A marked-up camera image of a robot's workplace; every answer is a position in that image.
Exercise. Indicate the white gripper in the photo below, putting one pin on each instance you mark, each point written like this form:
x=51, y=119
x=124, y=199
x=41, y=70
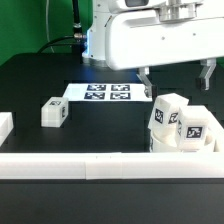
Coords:
x=144, y=33

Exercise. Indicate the white marker sheet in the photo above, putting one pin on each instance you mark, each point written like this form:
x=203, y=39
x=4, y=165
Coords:
x=106, y=92

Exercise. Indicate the white front fence bar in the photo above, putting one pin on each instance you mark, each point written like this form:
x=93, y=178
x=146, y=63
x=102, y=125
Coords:
x=96, y=166

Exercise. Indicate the white left fence bar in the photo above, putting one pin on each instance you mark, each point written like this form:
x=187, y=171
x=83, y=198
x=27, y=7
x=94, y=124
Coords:
x=6, y=125

